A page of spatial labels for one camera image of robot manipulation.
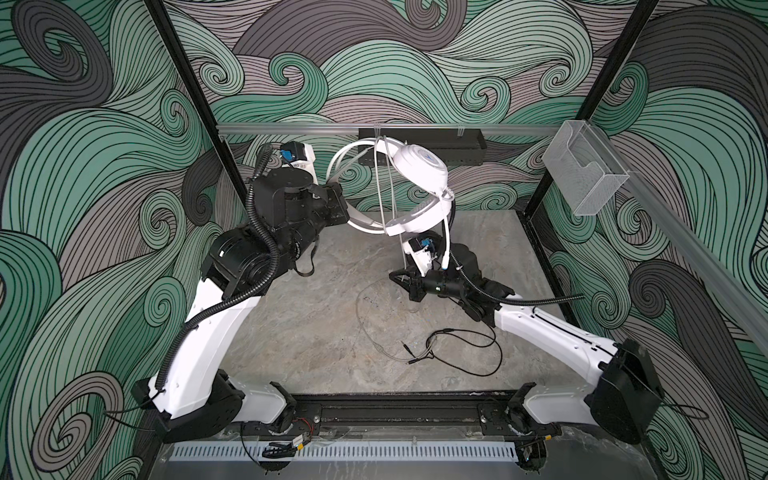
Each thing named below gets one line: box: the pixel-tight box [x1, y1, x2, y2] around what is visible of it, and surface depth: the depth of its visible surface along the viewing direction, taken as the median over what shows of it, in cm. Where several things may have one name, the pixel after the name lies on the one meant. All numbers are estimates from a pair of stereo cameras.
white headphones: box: [326, 136, 454, 237], surface depth 47 cm
